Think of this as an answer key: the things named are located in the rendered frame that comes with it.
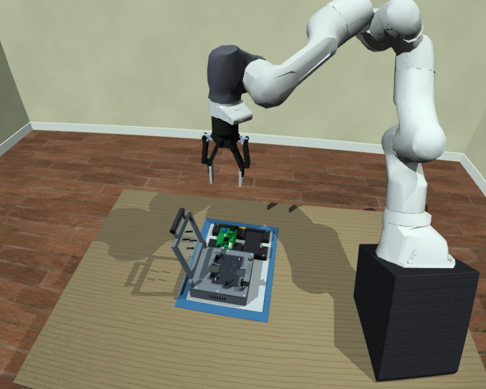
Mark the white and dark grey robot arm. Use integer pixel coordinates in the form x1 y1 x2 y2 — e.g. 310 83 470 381
207 0 456 268

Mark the green circuit board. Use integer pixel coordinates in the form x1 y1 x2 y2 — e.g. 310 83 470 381
214 227 238 250

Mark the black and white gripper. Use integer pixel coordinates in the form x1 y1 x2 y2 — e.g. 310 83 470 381
201 116 250 187

